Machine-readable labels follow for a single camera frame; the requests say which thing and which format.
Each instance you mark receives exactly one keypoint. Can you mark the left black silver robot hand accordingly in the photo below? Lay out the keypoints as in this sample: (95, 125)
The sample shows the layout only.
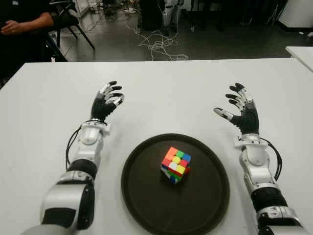
(101, 109)

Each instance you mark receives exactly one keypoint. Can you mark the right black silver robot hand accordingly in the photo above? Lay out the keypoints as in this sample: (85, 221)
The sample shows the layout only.
(248, 120)

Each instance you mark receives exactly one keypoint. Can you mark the multicoloured Rubik's cube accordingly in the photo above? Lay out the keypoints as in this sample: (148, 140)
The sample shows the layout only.
(174, 165)

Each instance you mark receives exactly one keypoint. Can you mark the left silver black robot arm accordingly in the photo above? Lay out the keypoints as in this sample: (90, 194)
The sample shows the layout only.
(88, 147)

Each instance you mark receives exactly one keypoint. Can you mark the right silver black robot arm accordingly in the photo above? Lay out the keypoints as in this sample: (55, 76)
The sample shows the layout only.
(256, 159)

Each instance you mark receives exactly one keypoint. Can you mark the dark brown round plate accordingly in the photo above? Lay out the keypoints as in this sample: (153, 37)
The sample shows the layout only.
(146, 195)

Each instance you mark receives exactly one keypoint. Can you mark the white side table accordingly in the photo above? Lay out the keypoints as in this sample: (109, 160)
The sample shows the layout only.
(302, 55)

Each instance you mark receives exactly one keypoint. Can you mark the black folding chair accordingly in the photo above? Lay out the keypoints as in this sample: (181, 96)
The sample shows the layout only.
(69, 20)

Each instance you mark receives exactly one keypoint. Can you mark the tall black cabinet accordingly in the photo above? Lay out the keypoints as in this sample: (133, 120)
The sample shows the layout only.
(151, 14)

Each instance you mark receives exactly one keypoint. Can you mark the seated person in black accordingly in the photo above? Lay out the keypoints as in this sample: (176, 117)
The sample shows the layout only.
(14, 44)

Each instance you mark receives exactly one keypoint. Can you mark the white cabinet with black base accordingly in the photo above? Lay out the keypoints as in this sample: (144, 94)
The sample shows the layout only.
(298, 12)

